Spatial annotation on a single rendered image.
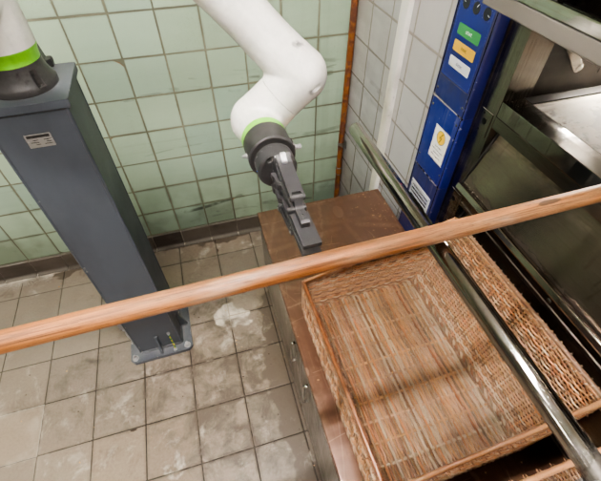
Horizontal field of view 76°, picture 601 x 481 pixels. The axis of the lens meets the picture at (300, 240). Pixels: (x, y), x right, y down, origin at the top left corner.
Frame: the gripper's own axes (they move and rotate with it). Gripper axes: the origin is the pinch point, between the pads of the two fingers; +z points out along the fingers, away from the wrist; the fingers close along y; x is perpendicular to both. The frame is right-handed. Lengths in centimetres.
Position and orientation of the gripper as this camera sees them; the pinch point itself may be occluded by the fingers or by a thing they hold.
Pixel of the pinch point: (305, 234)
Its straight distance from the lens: 59.7
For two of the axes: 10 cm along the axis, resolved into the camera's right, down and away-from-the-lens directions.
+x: -9.6, 2.2, -2.0
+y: 0.0, 6.7, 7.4
